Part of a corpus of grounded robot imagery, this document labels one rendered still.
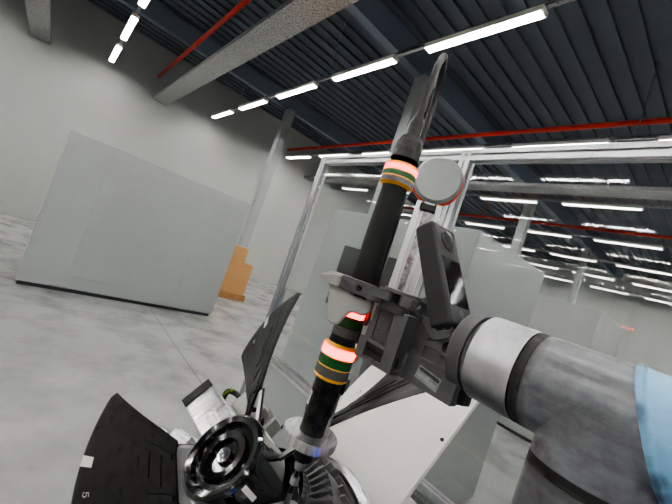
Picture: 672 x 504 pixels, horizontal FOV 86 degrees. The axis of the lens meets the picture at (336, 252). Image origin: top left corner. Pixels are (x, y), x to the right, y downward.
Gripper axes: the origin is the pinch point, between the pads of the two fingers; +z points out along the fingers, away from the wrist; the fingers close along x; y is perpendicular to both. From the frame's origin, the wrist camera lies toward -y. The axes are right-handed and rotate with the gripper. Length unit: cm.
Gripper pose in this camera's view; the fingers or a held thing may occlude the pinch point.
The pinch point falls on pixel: (348, 279)
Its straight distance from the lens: 48.0
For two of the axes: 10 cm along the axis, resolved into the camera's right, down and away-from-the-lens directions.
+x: 7.2, 2.8, 6.3
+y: -3.3, 9.4, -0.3
